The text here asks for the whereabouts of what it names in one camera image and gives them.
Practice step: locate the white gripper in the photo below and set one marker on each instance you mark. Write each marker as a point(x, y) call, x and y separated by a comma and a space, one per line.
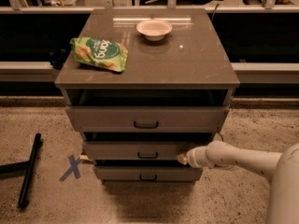
point(193, 158)

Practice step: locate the grey drawer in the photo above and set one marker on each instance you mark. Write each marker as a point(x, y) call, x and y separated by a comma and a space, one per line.
point(147, 119)
point(147, 174)
point(136, 150)

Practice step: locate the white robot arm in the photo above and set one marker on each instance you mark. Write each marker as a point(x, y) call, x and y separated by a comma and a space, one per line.
point(281, 169)

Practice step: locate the grey bottom drawer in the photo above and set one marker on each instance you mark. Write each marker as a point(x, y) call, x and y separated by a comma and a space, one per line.
point(147, 174)

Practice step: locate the grey drawer cabinet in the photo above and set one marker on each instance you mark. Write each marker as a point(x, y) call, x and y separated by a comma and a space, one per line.
point(188, 68)

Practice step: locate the grey top drawer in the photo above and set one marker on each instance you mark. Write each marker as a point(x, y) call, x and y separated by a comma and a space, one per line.
point(147, 119)

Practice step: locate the blue tape cross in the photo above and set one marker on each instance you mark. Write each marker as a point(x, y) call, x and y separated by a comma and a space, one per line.
point(73, 168)

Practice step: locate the green snack bag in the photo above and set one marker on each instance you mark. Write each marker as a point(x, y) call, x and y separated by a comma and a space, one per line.
point(100, 53)

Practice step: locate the white bowl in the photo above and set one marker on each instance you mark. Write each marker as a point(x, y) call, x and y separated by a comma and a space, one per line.
point(154, 30)

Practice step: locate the black stand leg left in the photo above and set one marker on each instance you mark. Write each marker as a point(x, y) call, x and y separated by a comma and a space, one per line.
point(26, 168)

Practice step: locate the black clamp object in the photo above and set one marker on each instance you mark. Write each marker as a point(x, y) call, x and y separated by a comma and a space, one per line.
point(57, 59)

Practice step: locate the metal railing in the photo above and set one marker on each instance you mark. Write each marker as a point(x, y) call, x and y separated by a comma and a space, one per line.
point(149, 3)

